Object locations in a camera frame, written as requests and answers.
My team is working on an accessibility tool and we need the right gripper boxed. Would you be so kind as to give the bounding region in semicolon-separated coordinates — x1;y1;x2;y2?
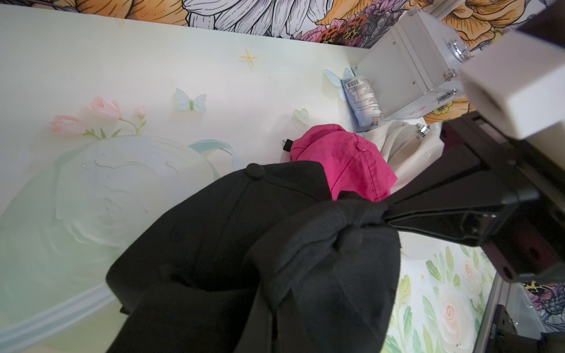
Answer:
383;113;564;284

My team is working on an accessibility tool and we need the white Colorado cap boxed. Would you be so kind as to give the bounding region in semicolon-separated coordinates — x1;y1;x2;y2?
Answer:
364;120;444;193

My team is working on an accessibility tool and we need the pink cap back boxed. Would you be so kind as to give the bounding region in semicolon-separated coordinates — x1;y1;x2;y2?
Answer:
283;124;397;202

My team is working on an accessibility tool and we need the black cap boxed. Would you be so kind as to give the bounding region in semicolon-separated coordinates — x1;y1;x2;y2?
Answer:
235;197;401;352
106;161;331;352

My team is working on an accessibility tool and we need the white blue tube package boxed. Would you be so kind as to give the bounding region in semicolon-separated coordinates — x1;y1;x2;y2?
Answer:
342;76;382;132

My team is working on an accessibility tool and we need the silver first aid case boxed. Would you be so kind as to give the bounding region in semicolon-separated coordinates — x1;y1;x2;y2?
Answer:
353;8;471;120

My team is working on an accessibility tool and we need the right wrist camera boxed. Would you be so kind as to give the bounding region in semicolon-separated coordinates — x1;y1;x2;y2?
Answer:
458;31;564;140

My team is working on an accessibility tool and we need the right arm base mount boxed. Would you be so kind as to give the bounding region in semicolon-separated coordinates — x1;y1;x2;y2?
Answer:
484;304;564;353

